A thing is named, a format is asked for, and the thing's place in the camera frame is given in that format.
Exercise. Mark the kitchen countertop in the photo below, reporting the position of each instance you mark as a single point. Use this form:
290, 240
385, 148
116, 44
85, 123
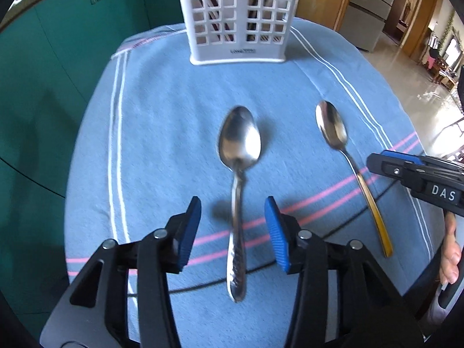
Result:
21, 5

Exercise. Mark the wooden door frame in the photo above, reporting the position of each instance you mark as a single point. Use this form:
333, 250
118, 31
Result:
427, 14

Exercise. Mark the silver spoon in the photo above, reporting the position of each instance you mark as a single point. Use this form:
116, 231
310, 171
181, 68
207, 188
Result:
239, 141

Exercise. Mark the black chopstick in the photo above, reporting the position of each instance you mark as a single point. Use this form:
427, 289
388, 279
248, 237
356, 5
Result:
254, 23

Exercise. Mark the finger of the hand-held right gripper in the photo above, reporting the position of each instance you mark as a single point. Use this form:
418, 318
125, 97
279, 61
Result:
404, 156
389, 166

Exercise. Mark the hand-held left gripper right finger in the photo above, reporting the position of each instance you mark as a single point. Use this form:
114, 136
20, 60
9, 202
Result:
277, 235

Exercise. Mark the green garland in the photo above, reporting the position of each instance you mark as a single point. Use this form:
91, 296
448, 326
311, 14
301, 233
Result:
449, 29

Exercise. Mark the white plastic utensil holder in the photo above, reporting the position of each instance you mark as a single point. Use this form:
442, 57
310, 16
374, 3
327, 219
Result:
217, 52

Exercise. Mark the person's right hand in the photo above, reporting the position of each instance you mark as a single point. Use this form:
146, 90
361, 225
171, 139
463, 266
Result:
451, 257

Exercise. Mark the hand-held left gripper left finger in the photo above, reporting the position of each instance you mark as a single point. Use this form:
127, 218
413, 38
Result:
190, 232

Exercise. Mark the grey drawer cabinet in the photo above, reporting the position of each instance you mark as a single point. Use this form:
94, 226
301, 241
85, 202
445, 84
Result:
369, 7

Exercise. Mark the green cabinet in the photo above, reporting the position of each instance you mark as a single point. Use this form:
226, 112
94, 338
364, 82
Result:
43, 98

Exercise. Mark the blue striped tablecloth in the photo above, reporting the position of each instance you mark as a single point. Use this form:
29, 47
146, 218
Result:
163, 116

